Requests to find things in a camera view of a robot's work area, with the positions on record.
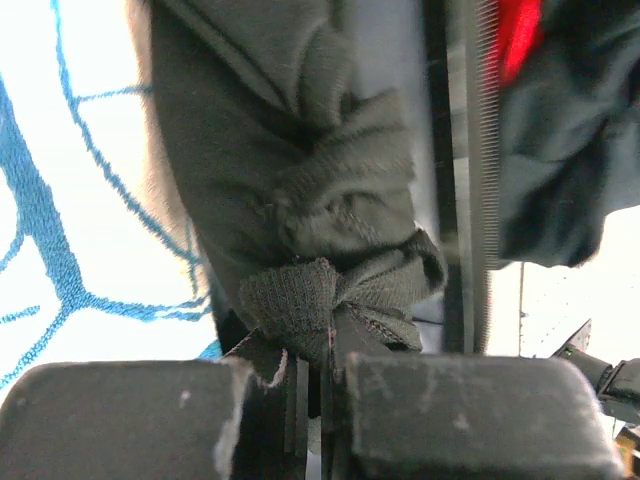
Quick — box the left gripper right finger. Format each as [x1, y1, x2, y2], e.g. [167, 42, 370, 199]
[321, 312, 623, 479]

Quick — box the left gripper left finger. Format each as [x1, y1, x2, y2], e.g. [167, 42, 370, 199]
[1, 332, 308, 479]

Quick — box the blue white knitted towel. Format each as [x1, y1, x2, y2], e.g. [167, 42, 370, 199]
[1, 1, 221, 391]

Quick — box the black garment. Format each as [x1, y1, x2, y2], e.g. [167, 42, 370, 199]
[151, 1, 446, 364]
[498, 1, 639, 267]

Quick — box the yellow Pikachu suitcase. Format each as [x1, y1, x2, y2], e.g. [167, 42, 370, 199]
[338, 1, 498, 354]

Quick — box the red garment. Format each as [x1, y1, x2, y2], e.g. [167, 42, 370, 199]
[492, 0, 542, 86]

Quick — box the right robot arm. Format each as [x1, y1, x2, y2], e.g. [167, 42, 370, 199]
[553, 320, 640, 426]

